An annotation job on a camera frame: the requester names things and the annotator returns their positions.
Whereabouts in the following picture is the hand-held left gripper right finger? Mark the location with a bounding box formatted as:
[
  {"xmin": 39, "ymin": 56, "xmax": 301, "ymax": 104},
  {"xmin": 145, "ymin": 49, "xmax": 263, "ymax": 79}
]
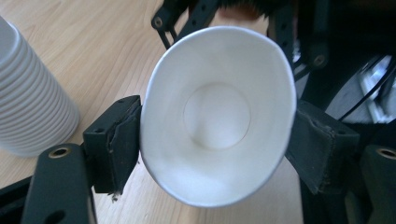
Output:
[{"xmin": 285, "ymin": 99, "xmax": 361, "ymax": 196}]

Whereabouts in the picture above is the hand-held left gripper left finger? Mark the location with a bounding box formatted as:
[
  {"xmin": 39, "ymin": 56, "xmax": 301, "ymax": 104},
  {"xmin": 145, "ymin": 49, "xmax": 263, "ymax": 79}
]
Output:
[{"xmin": 81, "ymin": 94, "xmax": 143, "ymax": 196}]

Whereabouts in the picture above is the stack of white paper cups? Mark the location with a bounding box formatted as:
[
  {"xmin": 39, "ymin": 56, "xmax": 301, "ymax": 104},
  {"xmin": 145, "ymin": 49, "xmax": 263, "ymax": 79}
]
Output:
[{"xmin": 0, "ymin": 15, "xmax": 80, "ymax": 158}]

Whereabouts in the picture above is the white paper cup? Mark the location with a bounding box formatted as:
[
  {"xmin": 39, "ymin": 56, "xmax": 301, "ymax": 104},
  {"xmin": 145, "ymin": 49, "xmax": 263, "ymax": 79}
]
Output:
[{"xmin": 138, "ymin": 25, "xmax": 298, "ymax": 209}]

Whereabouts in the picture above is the silver metal stand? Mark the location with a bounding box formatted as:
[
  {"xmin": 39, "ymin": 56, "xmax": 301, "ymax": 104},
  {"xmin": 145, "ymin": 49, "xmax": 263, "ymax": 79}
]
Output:
[{"xmin": 325, "ymin": 55, "xmax": 396, "ymax": 124}]

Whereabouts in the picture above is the black cable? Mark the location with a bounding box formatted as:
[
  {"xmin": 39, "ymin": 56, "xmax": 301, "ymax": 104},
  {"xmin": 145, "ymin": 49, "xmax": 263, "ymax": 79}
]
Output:
[{"xmin": 338, "ymin": 60, "xmax": 396, "ymax": 121}]

